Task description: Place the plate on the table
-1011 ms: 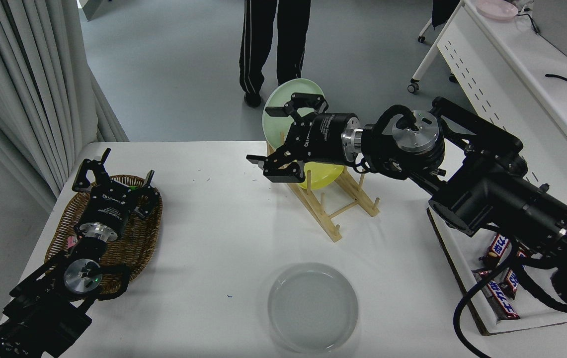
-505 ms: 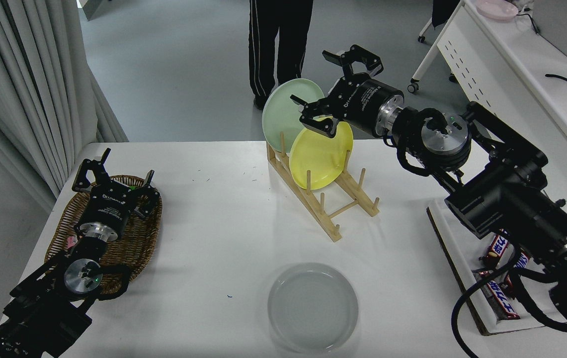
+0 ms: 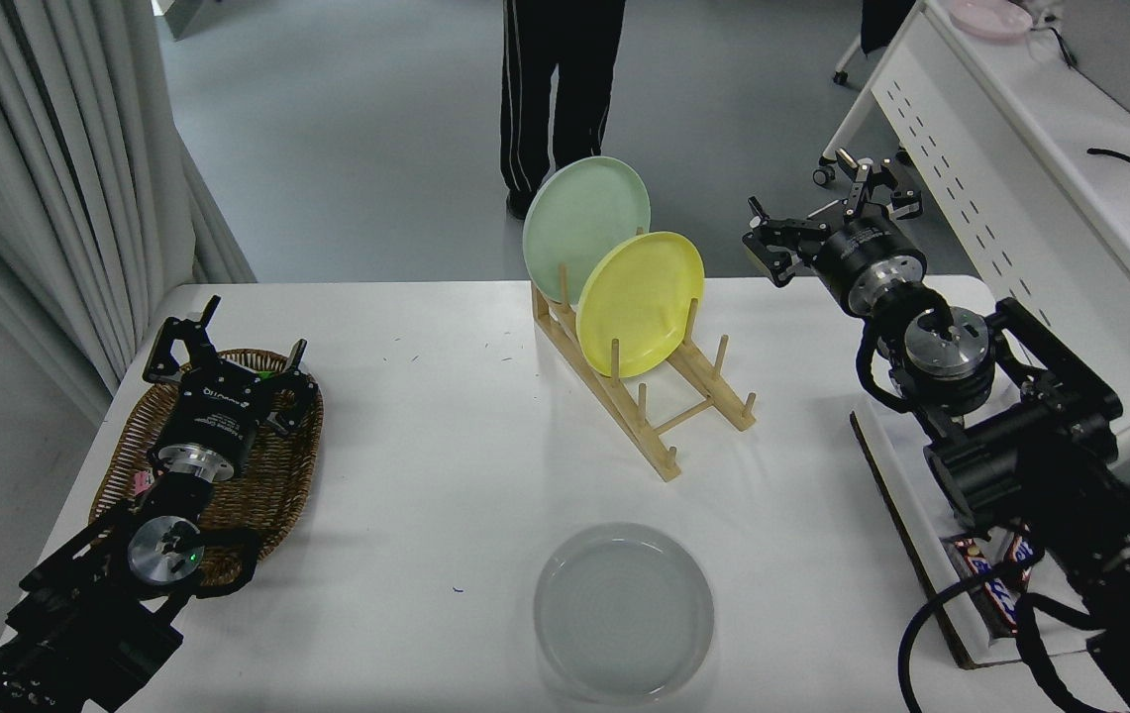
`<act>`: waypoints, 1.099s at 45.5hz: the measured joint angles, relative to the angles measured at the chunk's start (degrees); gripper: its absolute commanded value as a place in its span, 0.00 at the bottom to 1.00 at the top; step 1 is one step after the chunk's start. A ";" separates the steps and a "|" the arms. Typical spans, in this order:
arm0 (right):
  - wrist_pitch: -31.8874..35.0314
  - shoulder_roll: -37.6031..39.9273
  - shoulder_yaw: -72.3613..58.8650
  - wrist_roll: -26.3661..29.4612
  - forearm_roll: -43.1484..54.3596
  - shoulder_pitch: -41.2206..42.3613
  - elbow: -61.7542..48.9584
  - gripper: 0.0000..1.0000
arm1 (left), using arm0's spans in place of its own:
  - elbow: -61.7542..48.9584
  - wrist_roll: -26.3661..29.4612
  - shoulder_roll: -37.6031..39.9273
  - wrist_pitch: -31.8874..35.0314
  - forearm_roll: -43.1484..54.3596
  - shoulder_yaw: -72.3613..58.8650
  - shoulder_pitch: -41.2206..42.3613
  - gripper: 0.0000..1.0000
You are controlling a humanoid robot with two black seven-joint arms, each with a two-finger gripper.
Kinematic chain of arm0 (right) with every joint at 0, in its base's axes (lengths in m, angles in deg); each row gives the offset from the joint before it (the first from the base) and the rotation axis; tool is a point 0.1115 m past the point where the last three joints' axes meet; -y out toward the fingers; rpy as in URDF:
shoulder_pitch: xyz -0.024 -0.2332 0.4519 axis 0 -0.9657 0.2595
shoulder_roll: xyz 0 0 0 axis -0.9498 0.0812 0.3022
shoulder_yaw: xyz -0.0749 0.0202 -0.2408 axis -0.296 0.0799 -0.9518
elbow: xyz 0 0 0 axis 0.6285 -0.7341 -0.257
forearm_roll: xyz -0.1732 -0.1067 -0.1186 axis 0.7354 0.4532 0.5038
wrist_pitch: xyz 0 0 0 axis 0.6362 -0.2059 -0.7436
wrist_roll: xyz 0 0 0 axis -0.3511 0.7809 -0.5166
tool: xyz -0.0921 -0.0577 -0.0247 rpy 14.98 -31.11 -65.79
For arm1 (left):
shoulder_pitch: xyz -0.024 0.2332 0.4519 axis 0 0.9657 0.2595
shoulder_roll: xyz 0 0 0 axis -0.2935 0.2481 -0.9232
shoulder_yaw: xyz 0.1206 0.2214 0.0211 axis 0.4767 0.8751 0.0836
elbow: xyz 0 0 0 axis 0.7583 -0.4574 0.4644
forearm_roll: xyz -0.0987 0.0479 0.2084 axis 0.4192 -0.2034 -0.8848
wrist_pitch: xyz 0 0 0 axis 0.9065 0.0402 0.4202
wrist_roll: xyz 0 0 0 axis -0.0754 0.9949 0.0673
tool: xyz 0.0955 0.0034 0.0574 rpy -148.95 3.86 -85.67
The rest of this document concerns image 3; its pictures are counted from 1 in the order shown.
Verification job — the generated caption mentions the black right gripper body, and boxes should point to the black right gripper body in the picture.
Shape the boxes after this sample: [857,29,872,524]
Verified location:
[815,218,925,300]

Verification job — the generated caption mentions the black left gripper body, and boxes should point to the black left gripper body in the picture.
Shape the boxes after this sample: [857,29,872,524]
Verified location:
[156,363,281,467]

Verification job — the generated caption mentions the grey plate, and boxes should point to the grey plate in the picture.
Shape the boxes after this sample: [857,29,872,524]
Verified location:
[534,523,716,706]

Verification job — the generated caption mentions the yellow plate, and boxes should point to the yellow plate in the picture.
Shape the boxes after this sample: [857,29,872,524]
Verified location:
[575,231,706,380]

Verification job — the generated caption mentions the pale green plate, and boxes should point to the pale green plate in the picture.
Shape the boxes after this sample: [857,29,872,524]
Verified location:
[522,155,652,306]

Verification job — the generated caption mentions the pink plate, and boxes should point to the pink plate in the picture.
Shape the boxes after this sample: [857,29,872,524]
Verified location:
[948,0,1035,41]

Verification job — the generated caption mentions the wooden plate rack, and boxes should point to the wooden plate rack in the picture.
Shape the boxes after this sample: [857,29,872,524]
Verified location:
[531,226,759,483]

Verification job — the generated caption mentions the brown wicker basket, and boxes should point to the brown wicker basket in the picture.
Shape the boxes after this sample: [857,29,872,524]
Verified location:
[89,347,326,587]

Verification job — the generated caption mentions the white perforated desk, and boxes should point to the white perforated desk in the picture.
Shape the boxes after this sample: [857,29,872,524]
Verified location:
[812,0,1130,481]

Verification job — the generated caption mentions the grey curtain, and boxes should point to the grey curtain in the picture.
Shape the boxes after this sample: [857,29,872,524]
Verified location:
[0,0,258,422]

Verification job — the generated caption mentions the white tray with dark edge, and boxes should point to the white tray with dark edge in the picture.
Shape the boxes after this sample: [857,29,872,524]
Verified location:
[850,411,1130,669]

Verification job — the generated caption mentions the grey laptop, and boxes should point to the grey laptop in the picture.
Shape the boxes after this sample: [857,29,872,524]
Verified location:
[1060,0,1130,137]

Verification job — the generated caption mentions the brown snack bar, blue characters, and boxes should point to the brown snack bar, blue characters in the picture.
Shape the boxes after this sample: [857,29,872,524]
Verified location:
[943,535,1026,635]

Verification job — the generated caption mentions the brown Snickers bar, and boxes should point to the brown Snickers bar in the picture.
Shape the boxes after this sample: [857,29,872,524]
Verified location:
[1005,530,1046,570]

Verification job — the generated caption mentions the thick black cable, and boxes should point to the thick black cable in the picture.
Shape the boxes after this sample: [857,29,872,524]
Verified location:
[1085,146,1130,184]

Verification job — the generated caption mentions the thin black cable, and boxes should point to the thin black cable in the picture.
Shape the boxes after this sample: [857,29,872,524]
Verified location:
[1025,8,1079,70]

